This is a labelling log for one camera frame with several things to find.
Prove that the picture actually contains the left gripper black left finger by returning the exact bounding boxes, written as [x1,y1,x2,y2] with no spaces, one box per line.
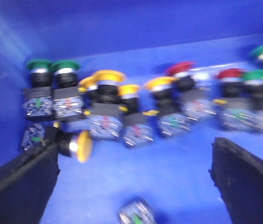
[0,127,61,224]

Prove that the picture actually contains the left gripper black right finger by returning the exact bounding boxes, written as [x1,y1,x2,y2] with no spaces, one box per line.
[209,137,263,224]

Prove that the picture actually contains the yellow mushroom push button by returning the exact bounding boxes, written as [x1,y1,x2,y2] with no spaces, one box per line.
[19,123,93,163]

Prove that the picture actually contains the green push button far left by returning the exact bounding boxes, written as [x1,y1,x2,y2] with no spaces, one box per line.
[22,59,54,122]

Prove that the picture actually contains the red push button centre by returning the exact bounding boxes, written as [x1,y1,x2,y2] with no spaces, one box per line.
[167,61,216,121]

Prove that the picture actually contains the red push button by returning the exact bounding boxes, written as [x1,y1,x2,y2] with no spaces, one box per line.
[167,61,216,121]
[213,68,258,131]

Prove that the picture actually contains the red push button right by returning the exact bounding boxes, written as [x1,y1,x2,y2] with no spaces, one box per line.
[213,68,258,131]

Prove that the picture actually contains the yellow push button right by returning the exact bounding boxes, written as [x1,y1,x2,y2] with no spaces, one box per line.
[144,76,190,138]

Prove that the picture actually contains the loose contact block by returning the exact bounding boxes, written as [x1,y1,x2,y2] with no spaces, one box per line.
[118,199,157,224]

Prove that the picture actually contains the yellow push button centre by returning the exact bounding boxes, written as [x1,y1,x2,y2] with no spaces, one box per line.
[89,70,126,140]

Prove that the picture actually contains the yellow push button small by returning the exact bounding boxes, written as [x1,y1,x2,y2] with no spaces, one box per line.
[118,84,153,149]

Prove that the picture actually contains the yellow push button behind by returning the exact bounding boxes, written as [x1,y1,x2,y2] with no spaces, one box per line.
[78,76,98,100]

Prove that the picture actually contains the blue plastic bin left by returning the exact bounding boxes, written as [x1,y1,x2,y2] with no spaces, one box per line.
[0,0,263,224]

